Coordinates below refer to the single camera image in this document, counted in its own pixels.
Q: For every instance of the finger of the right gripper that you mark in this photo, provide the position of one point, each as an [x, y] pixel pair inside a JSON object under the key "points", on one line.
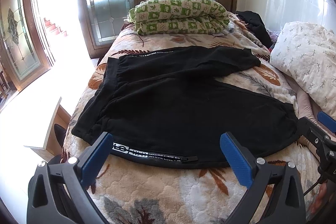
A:
{"points": [[327, 121], [325, 147]]}

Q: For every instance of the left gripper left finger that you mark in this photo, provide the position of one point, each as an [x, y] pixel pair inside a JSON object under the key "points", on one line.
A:
{"points": [[58, 192]]}

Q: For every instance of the black pants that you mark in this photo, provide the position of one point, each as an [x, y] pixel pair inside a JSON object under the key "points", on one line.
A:
{"points": [[168, 108]]}

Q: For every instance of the white bedside cabinet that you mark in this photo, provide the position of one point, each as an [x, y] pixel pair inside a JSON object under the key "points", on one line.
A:
{"points": [[43, 139]]}

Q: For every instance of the floral quilted bedspread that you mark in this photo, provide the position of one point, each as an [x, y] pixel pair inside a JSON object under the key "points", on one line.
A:
{"points": [[127, 192]]}

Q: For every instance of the white floral pillow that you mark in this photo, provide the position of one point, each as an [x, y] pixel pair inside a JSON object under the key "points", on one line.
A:
{"points": [[306, 52]]}

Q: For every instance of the dark clothes pile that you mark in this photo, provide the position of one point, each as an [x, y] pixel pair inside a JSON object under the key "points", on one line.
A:
{"points": [[255, 25]]}

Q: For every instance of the green patterned folded quilt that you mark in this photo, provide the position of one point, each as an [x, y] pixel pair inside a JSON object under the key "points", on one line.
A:
{"points": [[179, 17]]}

